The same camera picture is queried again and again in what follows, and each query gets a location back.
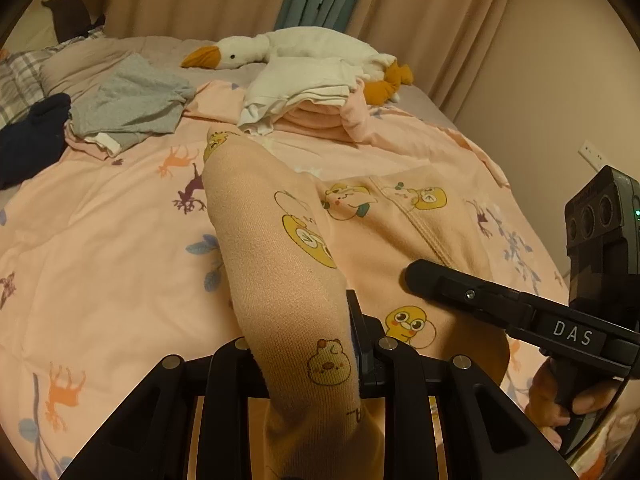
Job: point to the pink folded cloth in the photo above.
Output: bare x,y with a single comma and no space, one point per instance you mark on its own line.
320,117

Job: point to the dark brown object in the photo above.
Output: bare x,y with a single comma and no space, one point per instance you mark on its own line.
75,17

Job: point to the dark navy garment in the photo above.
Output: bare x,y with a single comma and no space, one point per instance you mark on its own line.
30,135

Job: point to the pink deer print blanket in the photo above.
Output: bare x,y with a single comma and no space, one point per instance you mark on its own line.
125,240

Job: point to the taupe bed sheet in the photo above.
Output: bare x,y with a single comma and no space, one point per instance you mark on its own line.
90,55

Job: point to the white wall socket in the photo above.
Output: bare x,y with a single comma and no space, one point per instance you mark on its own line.
592,154

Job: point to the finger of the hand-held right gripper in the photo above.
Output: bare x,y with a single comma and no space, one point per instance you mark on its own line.
450,287

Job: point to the pink duck print garment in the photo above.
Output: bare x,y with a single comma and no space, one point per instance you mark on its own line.
280,260

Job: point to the person's right hand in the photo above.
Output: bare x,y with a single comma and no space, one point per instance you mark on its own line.
592,400

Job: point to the small pink garment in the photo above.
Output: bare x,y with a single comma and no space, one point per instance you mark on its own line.
82,142

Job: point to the beige curtain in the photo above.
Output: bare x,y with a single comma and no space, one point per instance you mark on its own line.
440,25

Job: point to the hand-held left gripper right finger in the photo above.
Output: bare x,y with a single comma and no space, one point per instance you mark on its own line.
357,345

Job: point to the white goose plush toy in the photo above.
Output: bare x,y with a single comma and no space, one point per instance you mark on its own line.
310,45

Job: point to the grey garment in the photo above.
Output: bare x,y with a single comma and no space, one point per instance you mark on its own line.
132,102

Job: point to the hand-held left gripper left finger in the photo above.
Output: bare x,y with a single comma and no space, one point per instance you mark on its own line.
230,377

